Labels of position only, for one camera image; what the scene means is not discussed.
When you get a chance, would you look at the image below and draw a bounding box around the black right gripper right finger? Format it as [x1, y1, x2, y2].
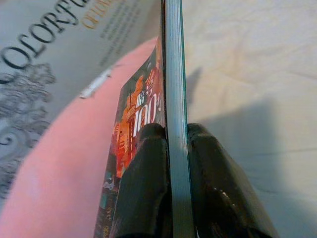
[187, 122, 282, 238]

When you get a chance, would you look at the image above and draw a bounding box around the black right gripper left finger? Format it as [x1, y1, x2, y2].
[115, 123, 173, 238]

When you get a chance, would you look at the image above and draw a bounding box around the dark green red book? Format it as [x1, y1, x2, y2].
[95, 0, 193, 238]

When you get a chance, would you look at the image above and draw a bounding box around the pink pillow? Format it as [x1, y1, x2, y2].
[0, 35, 161, 238]

